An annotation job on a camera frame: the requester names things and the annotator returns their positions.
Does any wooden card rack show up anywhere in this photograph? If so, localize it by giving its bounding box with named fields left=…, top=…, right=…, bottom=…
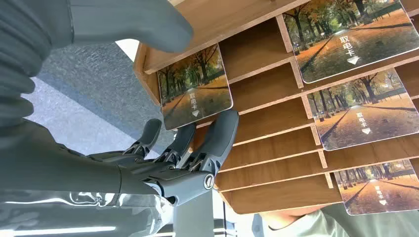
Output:
left=133, top=0, right=419, bottom=215

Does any ribbed grey right arm sleeve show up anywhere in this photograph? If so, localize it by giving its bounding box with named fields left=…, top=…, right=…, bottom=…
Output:
left=0, top=0, right=72, bottom=127

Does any person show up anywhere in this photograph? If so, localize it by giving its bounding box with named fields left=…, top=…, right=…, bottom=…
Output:
left=251, top=202, right=419, bottom=237

